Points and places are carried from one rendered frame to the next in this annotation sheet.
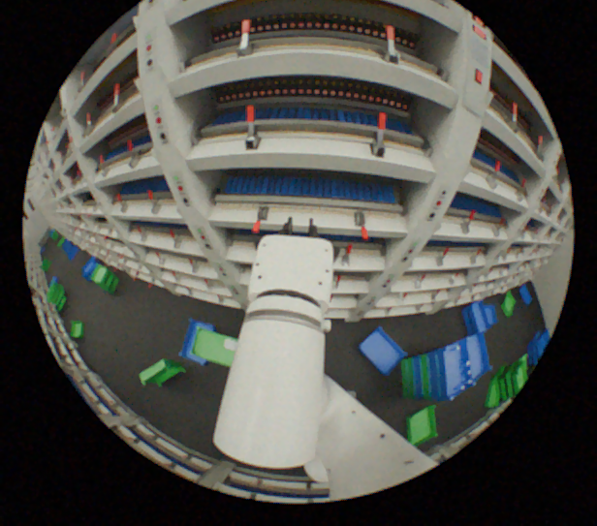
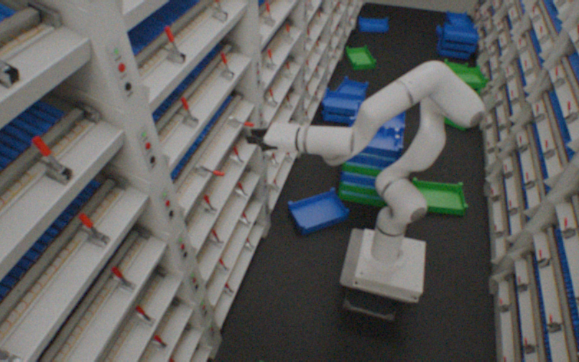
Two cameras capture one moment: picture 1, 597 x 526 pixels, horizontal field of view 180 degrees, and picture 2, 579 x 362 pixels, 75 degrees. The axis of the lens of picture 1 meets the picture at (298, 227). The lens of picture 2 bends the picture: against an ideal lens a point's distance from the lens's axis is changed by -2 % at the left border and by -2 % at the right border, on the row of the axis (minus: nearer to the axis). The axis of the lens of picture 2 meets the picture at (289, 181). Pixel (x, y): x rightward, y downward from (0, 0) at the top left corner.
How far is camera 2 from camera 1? 1.09 m
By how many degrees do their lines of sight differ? 53
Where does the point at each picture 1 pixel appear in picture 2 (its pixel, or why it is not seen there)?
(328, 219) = (225, 139)
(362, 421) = not seen: hidden behind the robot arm
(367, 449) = (357, 126)
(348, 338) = (287, 240)
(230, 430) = (340, 136)
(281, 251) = (276, 133)
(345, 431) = not seen: hidden behind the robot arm
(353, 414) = not seen: hidden behind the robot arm
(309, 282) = (294, 127)
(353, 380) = (341, 248)
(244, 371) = (322, 135)
